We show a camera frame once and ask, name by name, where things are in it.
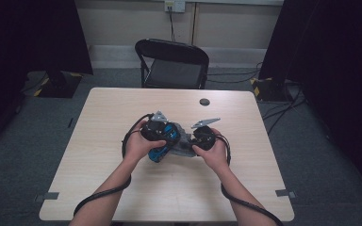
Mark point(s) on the grey tape strip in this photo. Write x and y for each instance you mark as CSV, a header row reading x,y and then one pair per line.
x,y
284,193
48,196

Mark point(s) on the person's left hand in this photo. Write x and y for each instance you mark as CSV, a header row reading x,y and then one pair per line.
x,y
136,147

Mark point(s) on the grey cloth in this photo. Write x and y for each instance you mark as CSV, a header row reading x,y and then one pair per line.
x,y
185,150

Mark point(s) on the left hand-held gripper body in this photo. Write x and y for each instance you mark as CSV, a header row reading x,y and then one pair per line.
x,y
154,132

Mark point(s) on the round grey table grommet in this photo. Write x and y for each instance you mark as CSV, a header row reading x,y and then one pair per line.
x,y
204,102

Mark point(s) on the black folding chair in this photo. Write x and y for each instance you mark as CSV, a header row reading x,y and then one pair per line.
x,y
172,73

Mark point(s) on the black stand base striped tape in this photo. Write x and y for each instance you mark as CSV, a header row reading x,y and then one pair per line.
x,y
59,88
270,91

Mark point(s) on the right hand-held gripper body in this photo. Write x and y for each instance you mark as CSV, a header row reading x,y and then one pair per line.
x,y
205,138

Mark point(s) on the small black floor object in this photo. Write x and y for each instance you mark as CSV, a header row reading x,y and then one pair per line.
x,y
70,122

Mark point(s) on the person's right hand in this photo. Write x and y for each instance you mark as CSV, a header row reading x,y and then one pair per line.
x,y
217,155

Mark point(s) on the dark curtain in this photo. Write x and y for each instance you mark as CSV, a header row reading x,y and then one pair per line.
x,y
326,47
28,31

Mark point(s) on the blue toy car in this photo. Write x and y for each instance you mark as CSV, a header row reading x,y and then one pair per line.
x,y
157,154

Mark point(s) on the white wall socket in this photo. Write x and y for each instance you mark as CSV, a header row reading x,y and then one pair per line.
x,y
177,5

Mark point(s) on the vertical wall conduit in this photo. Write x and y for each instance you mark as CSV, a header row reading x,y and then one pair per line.
x,y
194,22

